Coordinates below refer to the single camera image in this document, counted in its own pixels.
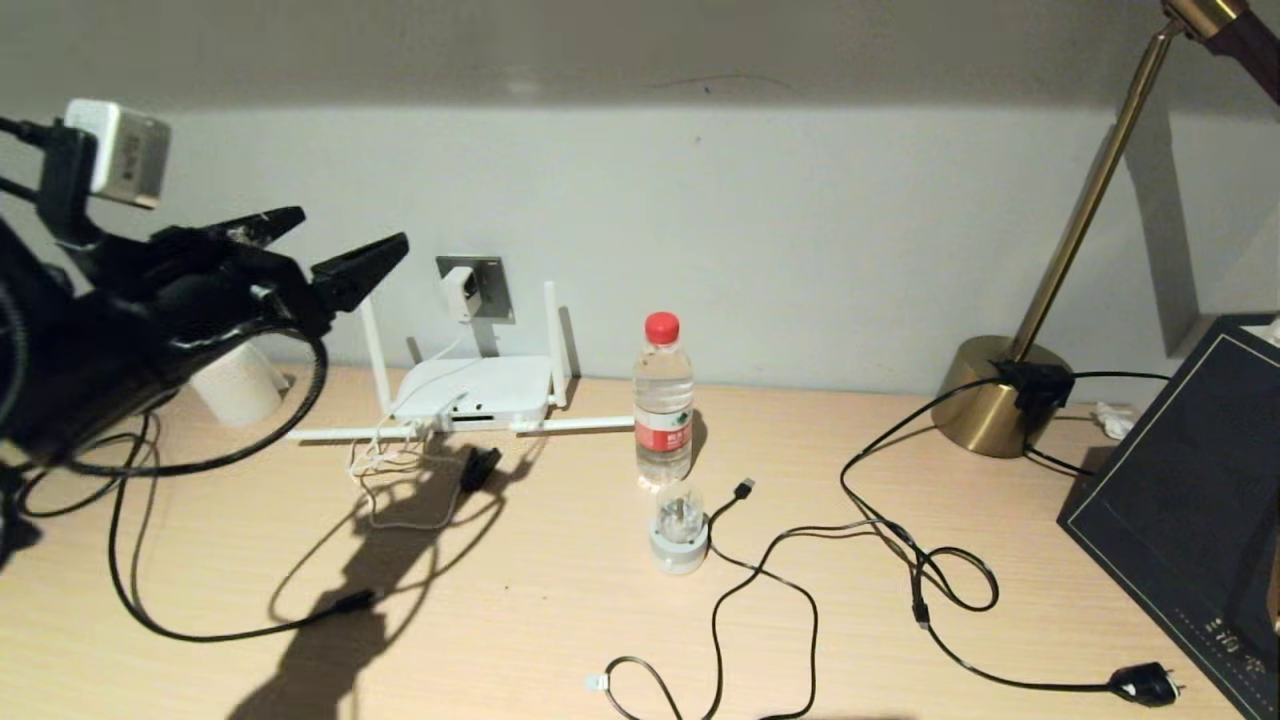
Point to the small black plastic clip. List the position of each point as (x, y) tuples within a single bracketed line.
[(480, 468)]

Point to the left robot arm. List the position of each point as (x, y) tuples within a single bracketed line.
[(60, 360)]

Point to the white crumpled wrapper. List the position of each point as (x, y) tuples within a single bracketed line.
[(1112, 420)]

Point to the black inline lamp switch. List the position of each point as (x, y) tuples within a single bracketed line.
[(1037, 385)]

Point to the black box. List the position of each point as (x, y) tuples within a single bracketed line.
[(1180, 480)]

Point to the clear water bottle red cap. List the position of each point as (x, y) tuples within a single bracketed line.
[(663, 400)]

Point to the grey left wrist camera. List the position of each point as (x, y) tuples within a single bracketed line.
[(125, 150)]

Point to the grey wall power socket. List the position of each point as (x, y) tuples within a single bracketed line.
[(495, 285)]

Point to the brass desk lamp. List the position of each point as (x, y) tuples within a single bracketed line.
[(985, 410)]

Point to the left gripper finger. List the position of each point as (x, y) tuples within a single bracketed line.
[(360, 270), (250, 228)]

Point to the white toilet paper roll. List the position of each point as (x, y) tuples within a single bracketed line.
[(240, 390)]

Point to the white wifi router with antennas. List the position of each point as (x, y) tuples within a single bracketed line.
[(475, 390)]

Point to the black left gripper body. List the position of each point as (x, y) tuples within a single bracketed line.
[(200, 290)]

